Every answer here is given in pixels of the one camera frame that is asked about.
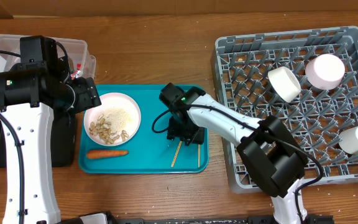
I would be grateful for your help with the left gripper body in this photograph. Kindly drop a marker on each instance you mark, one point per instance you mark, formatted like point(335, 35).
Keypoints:
point(85, 97)

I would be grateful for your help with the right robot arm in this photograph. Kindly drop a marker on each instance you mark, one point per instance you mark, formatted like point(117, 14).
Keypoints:
point(272, 157)

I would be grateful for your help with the peanut shells pile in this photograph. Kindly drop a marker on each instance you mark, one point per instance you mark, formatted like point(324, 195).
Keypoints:
point(109, 129)

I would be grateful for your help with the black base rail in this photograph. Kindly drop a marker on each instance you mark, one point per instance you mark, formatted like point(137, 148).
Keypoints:
point(107, 217)

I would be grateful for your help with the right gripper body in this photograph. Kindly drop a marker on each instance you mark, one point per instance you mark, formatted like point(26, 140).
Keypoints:
point(188, 129)

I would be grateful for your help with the white bowl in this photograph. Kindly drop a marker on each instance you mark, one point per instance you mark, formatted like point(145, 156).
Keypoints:
point(285, 83)

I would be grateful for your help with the white round plate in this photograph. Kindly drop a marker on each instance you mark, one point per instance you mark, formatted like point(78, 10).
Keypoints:
point(110, 101)

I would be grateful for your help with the red snack wrapper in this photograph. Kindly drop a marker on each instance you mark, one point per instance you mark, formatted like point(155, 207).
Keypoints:
point(77, 71)

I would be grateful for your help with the pink bowl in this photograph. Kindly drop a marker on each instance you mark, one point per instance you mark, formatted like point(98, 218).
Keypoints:
point(325, 71)

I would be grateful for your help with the orange carrot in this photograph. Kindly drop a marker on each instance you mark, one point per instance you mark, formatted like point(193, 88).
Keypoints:
point(102, 154)

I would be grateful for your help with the teal serving tray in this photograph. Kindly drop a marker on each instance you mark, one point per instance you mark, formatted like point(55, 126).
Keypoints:
point(149, 152)

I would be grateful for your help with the white cup in rack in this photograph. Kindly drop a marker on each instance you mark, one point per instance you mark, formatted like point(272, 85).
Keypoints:
point(349, 140)

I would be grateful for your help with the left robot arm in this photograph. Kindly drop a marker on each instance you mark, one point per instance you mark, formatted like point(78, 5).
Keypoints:
point(31, 92)

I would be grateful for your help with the grey dishwasher rack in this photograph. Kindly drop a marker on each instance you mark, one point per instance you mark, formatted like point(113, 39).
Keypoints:
point(241, 63)

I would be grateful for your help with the clear plastic bin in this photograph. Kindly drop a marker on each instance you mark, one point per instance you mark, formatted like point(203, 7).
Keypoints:
point(77, 51)

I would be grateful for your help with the black tray bin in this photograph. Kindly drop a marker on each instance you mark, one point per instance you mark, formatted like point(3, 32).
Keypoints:
point(62, 142)

